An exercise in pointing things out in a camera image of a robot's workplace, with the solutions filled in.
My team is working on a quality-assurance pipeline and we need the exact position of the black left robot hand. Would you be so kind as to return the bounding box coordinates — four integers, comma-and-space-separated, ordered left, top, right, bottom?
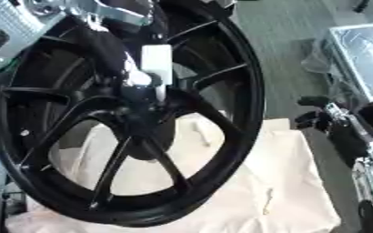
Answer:
60, 20, 165, 91

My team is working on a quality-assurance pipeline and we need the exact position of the black spoked wheel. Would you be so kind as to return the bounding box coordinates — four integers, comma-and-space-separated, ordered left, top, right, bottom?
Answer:
0, 0, 268, 228

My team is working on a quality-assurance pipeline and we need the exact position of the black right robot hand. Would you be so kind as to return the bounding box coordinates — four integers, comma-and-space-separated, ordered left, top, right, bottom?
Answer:
293, 95, 373, 169

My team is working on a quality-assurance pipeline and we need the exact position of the plastic-wrapped grey box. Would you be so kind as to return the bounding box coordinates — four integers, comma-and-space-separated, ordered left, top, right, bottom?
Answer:
299, 23, 373, 104

